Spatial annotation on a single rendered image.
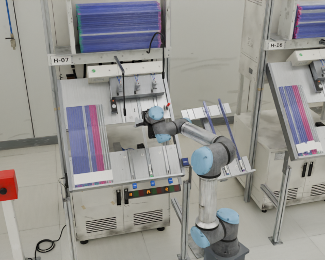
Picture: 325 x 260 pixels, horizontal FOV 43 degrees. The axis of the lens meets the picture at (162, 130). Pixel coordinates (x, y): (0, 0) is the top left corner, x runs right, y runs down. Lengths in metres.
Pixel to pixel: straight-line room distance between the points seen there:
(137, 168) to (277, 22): 1.46
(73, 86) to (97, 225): 1.01
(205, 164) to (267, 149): 1.37
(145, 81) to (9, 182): 1.02
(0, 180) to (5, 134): 1.94
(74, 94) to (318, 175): 2.00
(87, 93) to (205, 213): 1.12
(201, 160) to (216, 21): 2.73
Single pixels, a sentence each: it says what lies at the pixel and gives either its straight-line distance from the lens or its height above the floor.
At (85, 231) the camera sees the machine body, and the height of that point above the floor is 0.14.
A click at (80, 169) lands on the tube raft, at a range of 2.46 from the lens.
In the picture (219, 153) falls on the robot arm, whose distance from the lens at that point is 1.85.
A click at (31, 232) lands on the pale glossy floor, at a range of 3.34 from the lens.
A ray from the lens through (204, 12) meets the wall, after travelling 4.31.
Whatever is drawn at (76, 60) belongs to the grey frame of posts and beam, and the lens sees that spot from 2.61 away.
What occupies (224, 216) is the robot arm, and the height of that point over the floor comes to 0.78.
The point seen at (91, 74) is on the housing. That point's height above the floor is 1.25.
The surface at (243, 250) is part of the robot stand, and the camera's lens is 2.29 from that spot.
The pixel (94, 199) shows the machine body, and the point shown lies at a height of 0.40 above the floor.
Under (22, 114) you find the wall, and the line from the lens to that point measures 4.35.
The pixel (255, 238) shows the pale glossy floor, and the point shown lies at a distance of 3.23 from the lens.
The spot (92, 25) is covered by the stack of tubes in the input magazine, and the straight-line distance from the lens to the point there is 2.53.
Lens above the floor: 2.09
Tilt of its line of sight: 27 degrees down
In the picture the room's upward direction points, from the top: straight up
